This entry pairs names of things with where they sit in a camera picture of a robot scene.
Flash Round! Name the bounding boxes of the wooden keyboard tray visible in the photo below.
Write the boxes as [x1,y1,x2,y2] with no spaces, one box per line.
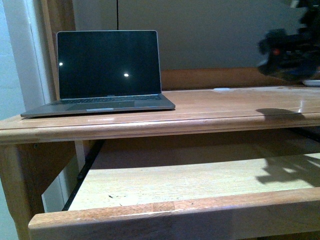
[28,139,320,240]

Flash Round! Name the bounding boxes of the white round disc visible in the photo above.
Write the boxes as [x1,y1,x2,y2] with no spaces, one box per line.
[213,87,231,92]

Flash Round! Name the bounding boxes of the grey laptop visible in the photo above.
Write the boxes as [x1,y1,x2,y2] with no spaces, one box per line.
[21,30,175,118]

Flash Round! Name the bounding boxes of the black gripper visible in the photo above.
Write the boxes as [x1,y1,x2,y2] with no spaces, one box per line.
[257,0,320,82]

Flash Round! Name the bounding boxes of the wooden desk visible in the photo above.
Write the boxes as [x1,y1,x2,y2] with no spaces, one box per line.
[0,0,320,240]

